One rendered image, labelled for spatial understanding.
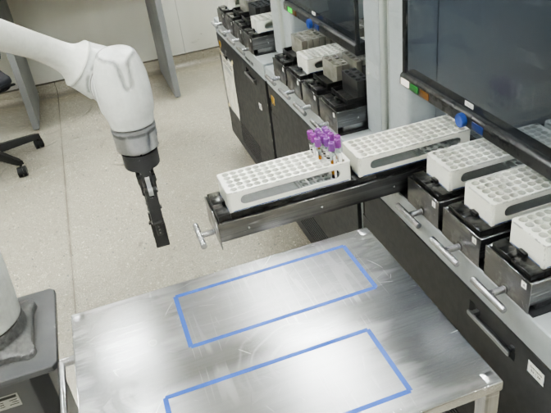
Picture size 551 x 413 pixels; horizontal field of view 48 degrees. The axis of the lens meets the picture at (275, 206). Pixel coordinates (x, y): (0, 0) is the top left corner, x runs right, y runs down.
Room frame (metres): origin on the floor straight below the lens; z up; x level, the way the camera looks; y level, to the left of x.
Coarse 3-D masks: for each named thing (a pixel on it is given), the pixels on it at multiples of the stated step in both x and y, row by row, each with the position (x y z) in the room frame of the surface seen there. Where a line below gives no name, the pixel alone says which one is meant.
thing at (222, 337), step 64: (320, 256) 0.95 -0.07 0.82; (384, 256) 0.93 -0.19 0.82; (128, 320) 0.84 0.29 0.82; (192, 320) 0.82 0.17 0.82; (256, 320) 0.80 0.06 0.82; (320, 320) 0.78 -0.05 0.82; (384, 320) 0.76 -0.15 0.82; (448, 320) 0.74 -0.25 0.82; (64, 384) 0.75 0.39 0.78; (128, 384) 0.69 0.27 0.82; (192, 384) 0.68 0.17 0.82; (256, 384) 0.66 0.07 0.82; (320, 384) 0.64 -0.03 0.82; (384, 384) 0.62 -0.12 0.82; (448, 384) 0.61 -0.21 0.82
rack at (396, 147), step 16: (400, 128) 1.37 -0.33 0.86; (416, 128) 1.36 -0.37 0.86; (432, 128) 1.35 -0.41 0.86; (448, 128) 1.34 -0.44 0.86; (464, 128) 1.33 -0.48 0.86; (352, 144) 1.32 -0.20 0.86; (368, 144) 1.31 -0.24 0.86; (384, 144) 1.30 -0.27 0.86; (400, 144) 1.29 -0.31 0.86; (416, 144) 1.28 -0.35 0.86; (432, 144) 1.33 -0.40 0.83; (448, 144) 1.32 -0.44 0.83; (352, 160) 1.28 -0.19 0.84; (368, 160) 1.25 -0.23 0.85; (384, 160) 1.32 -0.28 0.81; (400, 160) 1.31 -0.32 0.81; (416, 160) 1.28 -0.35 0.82
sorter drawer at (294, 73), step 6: (294, 66) 2.05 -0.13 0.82; (300, 66) 2.02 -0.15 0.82; (288, 72) 2.05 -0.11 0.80; (294, 72) 2.00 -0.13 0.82; (300, 72) 1.99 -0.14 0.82; (288, 78) 2.05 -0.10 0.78; (294, 78) 1.98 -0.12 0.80; (300, 78) 1.95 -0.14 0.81; (306, 78) 1.95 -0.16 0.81; (288, 84) 2.06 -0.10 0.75; (294, 84) 1.99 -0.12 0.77; (300, 84) 1.94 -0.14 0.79; (282, 90) 2.01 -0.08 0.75; (294, 90) 2.00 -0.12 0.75; (300, 90) 1.94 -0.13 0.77; (288, 96) 1.95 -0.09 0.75; (300, 96) 1.94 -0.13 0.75
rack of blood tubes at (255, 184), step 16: (272, 160) 1.29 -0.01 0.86; (288, 160) 1.28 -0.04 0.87; (304, 160) 1.27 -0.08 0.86; (320, 160) 1.26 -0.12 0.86; (336, 160) 1.25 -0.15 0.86; (224, 176) 1.26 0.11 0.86; (240, 176) 1.24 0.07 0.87; (256, 176) 1.23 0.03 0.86; (272, 176) 1.22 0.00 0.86; (288, 176) 1.21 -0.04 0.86; (304, 176) 1.21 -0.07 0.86; (320, 176) 1.25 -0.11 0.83; (224, 192) 1.19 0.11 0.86; (240, 192) 1.17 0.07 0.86; (256, 192) 1.25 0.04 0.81; (272, 192) 1.24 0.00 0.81; (288, 192) 1.20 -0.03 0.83; (240, 208) 1.17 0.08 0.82
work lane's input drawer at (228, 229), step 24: (408, 168) 1.27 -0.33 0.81; (216, 192) 1.26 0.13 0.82; (312, 192) 1.21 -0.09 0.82; (336, 192) 1.21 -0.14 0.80; (360, 192) 1.22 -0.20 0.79; (384, 192) 1.24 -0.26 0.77; (216, 216) 1.17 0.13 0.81; (240, 216) 1.16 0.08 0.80; (264, 216) 1.17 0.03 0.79; (288, 216) 1.18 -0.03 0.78; (312, 216) 1.19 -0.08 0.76
